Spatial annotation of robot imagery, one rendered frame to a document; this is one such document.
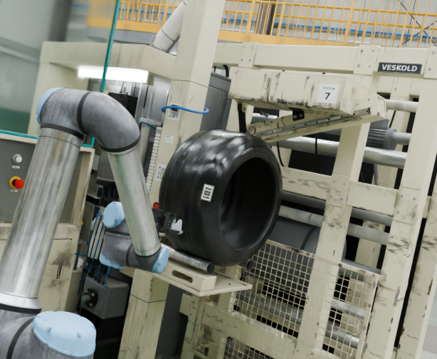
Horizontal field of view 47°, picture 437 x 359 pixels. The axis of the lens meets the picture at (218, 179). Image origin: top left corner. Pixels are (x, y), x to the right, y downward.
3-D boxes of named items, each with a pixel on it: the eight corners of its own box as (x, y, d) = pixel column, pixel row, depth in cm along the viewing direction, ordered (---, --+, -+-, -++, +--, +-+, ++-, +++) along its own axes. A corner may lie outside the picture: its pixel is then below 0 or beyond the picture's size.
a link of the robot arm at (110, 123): (139, 87, 132) (174, 257, 176) (97, 82, 136) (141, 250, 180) (117, 112, 124) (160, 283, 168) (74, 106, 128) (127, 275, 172)
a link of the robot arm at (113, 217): (97, 226, 174) (104, 198, 175) (124, 231, 184) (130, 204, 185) (115, 231, 168) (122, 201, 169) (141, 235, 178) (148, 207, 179)
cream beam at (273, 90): (226, 97, 248) (232, 68, 247) (255, 107, 267) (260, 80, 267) (339, 110, 210) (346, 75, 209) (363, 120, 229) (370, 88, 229)
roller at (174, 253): (150, 251, 226) (149, 243, 224) (157, 247, 229) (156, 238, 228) (208, 276, 204) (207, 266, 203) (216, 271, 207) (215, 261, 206)
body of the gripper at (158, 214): (178, 214, 192) (156, 209, 183) (171, 236, 192) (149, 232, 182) (164, 209, 197) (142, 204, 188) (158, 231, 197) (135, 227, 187)
